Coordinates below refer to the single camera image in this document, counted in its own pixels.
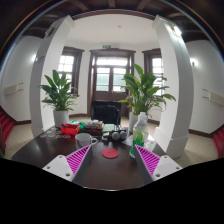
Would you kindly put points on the black chair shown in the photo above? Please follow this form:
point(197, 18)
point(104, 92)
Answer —
point(106, 113)

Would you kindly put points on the white ceramic mug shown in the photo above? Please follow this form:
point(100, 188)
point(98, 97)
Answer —
point(83, 140)

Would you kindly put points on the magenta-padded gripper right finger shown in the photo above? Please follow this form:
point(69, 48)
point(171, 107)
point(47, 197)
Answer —
point(162, 166)

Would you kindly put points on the large-leafed potted plant, white pot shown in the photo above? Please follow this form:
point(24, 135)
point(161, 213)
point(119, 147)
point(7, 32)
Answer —
point(143, 93)

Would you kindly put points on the dark wooden glazed door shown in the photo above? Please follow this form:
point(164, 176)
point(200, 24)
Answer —
point(111, 73)

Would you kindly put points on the grey round speaker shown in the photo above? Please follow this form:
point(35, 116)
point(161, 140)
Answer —
point(123, 134)
point(115, 135)

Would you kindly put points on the red box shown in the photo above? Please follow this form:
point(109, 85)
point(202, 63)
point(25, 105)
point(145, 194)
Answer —
point(70, 130)

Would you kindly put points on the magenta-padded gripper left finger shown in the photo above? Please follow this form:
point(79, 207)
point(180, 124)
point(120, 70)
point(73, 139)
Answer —
point(61, 166)

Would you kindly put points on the green notebook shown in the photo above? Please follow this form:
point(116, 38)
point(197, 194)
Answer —
point(108, 127)

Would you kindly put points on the flat round red coaster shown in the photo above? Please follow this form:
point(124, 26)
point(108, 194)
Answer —
point(110, 153)

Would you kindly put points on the small-leafed potted plant, white pot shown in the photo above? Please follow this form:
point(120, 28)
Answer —
point(60, 96)

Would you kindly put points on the green exit sign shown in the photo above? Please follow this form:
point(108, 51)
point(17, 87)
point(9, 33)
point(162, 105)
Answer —
point(107, 46)

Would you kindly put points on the clear green-labelled drink bottle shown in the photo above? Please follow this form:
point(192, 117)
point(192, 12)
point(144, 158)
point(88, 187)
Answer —
point(139, 131)

